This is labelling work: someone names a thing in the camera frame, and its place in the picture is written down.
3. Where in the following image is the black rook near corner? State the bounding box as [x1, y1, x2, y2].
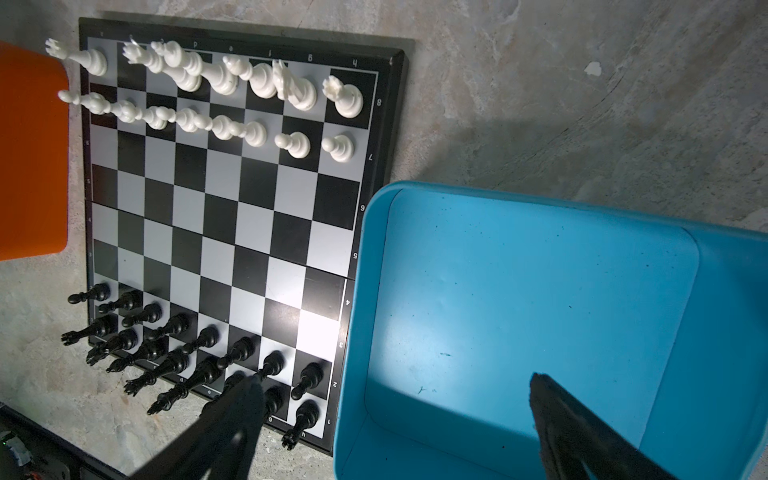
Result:
[282, 400, 320, 451]

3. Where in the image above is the white pawn far corner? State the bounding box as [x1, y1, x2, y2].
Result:
[58, 90, 112, 115]

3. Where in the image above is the blue plastic tray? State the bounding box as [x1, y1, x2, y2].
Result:
[333, 182, 767, 479]

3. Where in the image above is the white pawn right edge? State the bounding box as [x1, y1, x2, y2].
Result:
[321, 134, 354, 163]

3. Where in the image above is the white rook chess piece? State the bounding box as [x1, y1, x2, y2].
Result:
[322, 75, 364, 119]

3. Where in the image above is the black knight near corner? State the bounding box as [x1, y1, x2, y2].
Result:
[264, 386, 284, 421]

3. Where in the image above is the orange plastic tray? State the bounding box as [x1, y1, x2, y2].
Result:
[1, 42, 69, 261]

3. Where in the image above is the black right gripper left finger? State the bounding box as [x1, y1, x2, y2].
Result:
[131, 376, 265, 479]

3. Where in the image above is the black pawn near corner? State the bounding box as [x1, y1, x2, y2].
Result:
[291, 362, 324, 400]

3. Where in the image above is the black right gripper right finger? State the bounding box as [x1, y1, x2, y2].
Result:
[530, 373, 673, 479]

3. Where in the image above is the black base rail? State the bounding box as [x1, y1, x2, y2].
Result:
[1, 403, 128, 480]

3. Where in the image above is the white rook far corner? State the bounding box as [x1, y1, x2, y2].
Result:
[45, 38, 108, 76]

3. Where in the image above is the black and silver chessboard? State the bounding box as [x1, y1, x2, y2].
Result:
[79, 18, 408, 453]

